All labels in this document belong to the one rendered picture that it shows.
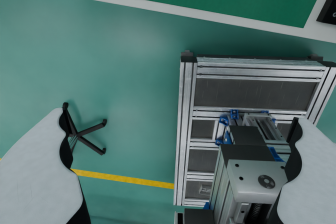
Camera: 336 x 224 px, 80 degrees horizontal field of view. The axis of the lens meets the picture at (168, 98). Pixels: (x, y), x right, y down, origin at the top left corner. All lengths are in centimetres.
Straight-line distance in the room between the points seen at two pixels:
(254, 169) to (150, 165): 146
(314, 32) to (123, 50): 104
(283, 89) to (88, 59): 122
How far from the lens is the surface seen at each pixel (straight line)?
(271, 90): 130
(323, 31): 62
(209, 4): 51
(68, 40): 147
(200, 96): 121
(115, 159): 192
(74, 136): 173
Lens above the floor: 126
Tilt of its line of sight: 60 degrees down
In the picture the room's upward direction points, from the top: 175 degrees counter-clockwise
